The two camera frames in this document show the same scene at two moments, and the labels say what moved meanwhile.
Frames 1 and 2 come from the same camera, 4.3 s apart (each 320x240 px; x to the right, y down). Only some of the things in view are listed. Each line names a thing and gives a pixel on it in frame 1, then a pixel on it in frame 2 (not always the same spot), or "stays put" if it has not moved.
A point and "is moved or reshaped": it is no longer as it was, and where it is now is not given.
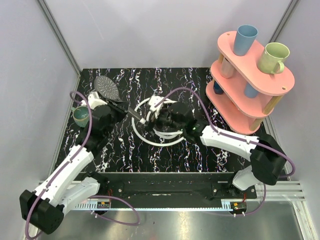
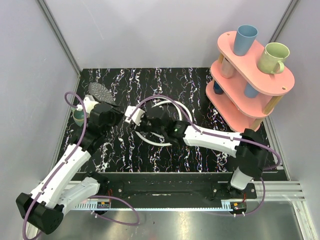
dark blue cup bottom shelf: x=217 y=88 stays put
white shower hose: x=162 y=135 is moved or reshaped
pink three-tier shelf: x=240 y=95 stays put
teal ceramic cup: x=80 y=115 stays put
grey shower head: x=109 y=91 is moved or reshaped
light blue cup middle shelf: x=249 y=91 stays put
